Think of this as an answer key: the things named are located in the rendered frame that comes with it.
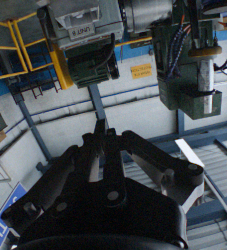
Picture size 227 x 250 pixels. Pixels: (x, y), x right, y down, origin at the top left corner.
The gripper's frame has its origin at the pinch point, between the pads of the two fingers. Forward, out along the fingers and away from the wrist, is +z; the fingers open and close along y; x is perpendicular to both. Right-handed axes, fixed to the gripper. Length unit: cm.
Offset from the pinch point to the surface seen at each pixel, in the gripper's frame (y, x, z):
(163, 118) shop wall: 216, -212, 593
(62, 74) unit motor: -18, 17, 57
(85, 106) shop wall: -111, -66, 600
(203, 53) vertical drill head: 54, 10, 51
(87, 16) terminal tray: 2.5, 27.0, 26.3
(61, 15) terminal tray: -3.0, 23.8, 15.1
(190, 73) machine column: 62, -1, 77
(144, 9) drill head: 26, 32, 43
